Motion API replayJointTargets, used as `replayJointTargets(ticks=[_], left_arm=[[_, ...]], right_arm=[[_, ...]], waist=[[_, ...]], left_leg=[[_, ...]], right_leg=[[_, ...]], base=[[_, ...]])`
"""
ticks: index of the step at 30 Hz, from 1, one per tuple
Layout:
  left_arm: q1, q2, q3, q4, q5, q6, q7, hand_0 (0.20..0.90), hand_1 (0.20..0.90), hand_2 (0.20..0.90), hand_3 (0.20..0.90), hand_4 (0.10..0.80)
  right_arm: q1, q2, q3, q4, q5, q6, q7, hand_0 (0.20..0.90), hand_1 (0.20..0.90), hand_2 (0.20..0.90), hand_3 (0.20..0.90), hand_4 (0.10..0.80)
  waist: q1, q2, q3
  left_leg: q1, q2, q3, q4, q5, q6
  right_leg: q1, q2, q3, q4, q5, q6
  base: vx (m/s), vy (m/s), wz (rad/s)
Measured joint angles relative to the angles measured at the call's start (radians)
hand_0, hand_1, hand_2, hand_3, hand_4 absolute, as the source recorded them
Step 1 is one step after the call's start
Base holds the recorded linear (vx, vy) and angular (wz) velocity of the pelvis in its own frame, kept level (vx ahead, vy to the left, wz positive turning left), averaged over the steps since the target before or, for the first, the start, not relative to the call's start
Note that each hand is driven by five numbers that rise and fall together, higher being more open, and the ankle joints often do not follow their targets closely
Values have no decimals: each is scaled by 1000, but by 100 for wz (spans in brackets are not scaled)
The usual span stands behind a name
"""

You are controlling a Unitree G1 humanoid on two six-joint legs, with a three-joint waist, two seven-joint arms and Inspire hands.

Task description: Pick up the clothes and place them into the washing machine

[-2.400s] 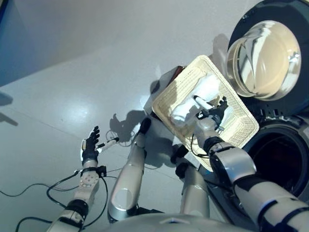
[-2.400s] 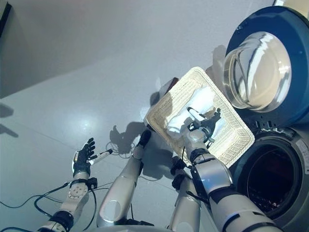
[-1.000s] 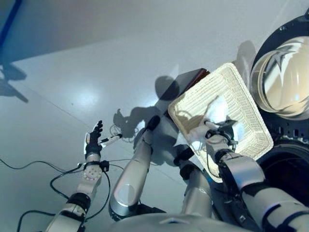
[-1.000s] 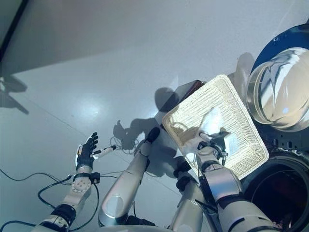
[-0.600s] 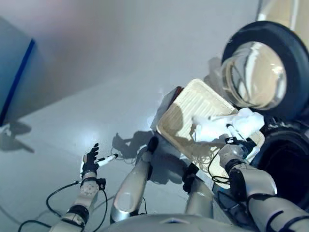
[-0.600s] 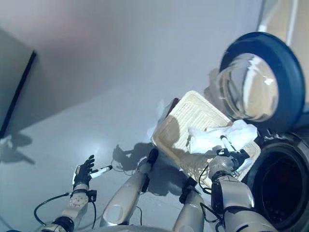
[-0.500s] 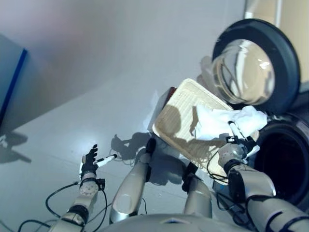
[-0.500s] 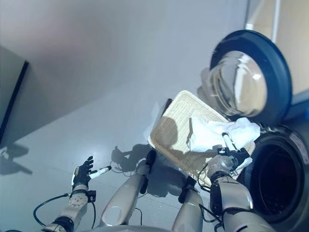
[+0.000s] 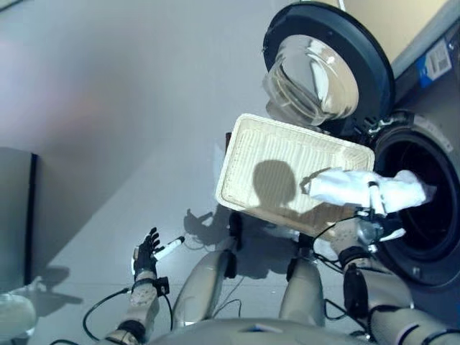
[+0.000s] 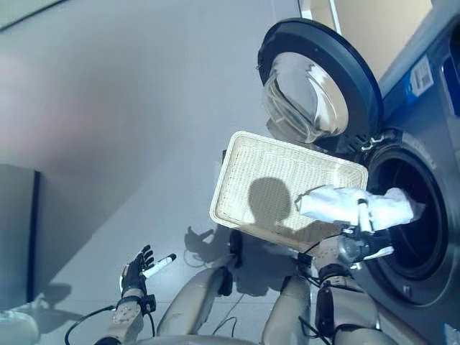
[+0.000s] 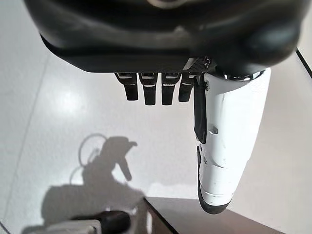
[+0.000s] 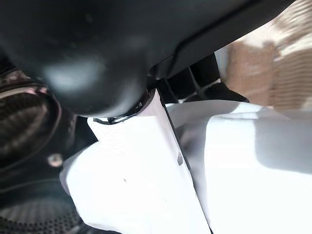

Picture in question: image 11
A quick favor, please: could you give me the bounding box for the silver robot left leg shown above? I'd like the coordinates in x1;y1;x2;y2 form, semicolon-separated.
46;210;132;234

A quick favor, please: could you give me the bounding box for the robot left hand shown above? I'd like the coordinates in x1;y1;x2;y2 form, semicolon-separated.
23;0;304;215

